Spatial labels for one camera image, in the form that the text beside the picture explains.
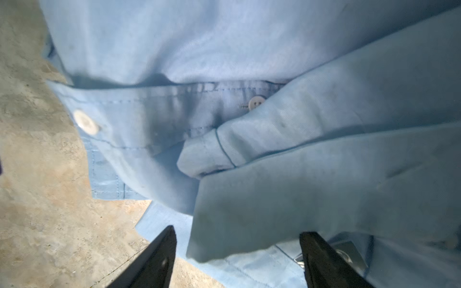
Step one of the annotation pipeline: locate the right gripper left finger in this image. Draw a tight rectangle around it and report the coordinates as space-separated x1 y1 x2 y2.
108 225 177 288

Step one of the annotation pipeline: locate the light blue long sleeve shirt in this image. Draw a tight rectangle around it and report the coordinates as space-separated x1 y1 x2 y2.
40 1 461 288

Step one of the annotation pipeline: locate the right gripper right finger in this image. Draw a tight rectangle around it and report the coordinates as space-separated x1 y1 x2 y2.
300 232 373 288

